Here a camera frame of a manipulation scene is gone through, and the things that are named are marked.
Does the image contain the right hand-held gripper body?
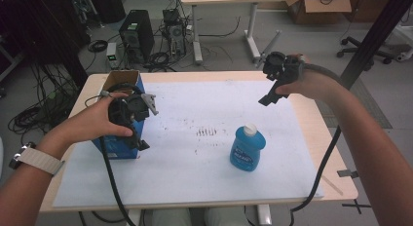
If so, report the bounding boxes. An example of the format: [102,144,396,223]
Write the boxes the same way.
[262,51,307,91]

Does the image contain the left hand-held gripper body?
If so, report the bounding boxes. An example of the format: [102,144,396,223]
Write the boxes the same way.
[107,93,151,151]

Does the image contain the blue cardboard box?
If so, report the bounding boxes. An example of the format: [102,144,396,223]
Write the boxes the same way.
[92,69,146,161]

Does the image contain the blue bottle with white cap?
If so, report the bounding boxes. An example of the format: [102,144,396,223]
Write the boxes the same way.
[229,122,267,172]

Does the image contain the person's right hand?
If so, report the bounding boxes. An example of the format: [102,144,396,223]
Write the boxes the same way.
[274,54,339,102]

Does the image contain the person's left hand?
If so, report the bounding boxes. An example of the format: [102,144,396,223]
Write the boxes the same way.
[43,92,134,156]

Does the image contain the small white device green display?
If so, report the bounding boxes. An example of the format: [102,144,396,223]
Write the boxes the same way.
[105,41,119,62]

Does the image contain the open brown cardboard box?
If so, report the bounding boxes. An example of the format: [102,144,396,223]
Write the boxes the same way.
[284,0,353,25]

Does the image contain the black computer tower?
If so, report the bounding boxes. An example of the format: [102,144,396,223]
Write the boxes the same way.
[118,9,156,64]

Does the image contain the open computer case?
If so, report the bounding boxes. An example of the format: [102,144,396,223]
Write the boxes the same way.
[162,8,188,58]

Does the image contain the person's light trousers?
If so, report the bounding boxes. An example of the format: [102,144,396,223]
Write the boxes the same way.
[150,206,257,226]

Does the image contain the black office chair base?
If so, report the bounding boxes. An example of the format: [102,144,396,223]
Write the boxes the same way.
[336,35,394,65]

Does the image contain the black metal stand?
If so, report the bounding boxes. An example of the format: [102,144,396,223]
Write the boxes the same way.
[339,0,413,91]

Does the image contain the wristwatch with beige band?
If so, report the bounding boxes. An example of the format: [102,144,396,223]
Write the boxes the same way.
[8,141,66,176]

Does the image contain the grey metal clamp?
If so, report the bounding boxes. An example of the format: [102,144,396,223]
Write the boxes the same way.
[336,169,359,179]

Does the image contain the dark curtain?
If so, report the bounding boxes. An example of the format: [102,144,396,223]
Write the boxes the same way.
[0,0,89,88]

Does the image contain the thin grey cable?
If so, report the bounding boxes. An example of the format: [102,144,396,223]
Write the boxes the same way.
[85,89,113,108]

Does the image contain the tangle of cables by computers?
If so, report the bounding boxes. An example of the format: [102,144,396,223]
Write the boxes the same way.
[142,50,178,73]

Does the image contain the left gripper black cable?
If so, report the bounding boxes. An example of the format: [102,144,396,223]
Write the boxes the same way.
[98,136,137,226]

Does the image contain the black floor cable under desk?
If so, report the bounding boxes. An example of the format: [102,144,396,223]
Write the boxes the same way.
[198,16,242,39]

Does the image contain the coiled black cable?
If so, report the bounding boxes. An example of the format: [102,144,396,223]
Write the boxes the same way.
[87,39,109,54]

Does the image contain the bundle of black floor cables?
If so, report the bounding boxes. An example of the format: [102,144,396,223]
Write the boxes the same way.
[8,63,82,136]

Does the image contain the right gripper sleeved cable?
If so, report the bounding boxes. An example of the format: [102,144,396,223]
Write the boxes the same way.
[288,62,345,226]

